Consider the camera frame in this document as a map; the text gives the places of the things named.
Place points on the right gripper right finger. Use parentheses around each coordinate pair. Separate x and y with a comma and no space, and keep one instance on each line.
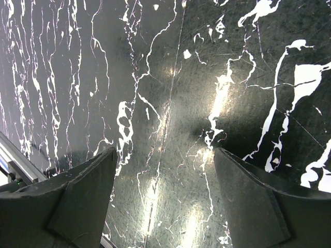
(264,210)

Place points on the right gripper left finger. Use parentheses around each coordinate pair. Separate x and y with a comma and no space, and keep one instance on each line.
(67,210)

